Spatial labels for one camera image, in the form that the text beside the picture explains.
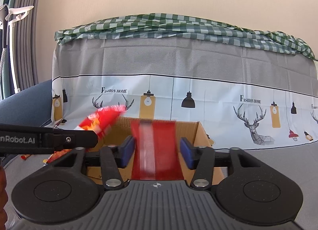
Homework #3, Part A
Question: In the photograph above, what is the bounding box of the red chip packet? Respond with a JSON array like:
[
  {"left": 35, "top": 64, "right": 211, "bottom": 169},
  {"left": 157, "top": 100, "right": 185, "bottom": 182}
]
[{"left": 43, "top": 104, "right": 126, "bottom": 165}]

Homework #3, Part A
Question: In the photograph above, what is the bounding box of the plain red snack packet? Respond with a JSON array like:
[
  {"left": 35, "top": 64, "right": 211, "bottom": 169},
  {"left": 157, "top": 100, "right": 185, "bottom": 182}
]
[{"left": 130, "top": 120, "right": 184, "bottom": 181}]

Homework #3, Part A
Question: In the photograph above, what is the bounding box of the person's left hand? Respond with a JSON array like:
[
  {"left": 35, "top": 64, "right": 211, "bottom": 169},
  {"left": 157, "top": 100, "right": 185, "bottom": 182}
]
[{"left": 0, "top": 166, "right": 8, "bottom": 229}]

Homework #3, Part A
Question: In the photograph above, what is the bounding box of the small red peanut packet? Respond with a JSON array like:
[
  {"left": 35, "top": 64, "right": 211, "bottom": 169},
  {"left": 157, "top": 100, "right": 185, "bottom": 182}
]
[{"left": 20, "top": 155, "right": 31, "bottom": 161}]

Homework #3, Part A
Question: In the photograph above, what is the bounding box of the open cardboard box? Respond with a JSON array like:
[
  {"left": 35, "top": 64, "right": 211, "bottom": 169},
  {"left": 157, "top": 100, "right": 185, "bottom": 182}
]
[{"left": 93, "top": 117, "right": 212, "bottom": 183}]

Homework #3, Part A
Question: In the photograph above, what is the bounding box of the grey deer print cover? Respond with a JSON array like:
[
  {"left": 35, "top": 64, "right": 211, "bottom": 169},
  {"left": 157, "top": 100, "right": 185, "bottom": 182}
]
[{"left": 52, "top": 37, "right": 317, "bottom": 150}]

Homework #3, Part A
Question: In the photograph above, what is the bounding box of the white floor lamp stand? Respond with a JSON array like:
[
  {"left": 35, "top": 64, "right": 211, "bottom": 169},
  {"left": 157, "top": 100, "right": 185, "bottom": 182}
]
[{"left": 1, "top": 4, "right": 34, "bottom": 93}]

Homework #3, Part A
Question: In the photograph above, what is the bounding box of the green checkered cloth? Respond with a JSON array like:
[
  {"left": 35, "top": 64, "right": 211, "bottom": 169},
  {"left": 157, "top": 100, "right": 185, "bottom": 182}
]
[{"left": 54, "top": 13, "right": 317, "bottom": 61}]

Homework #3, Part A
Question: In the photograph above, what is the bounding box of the grey curtain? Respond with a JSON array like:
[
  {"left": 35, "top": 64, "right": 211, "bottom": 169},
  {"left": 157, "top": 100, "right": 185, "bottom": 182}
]
[{"left": 9, "top": 0, "right": 38, "bottom": 91}]

